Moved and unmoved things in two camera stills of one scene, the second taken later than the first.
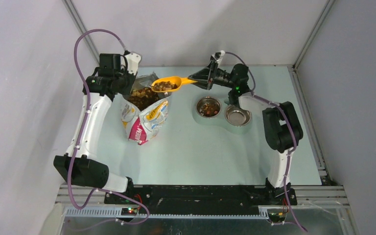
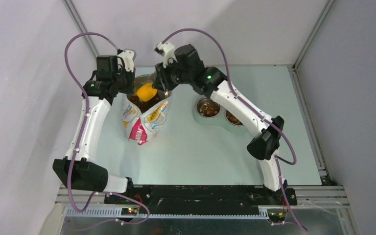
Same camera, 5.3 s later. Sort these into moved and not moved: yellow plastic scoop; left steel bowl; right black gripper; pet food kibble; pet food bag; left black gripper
Moved: yellow plastic scoop; right black gripper
Not moved: left black gripper; pet food bag; left steel bowl; pet food kibble
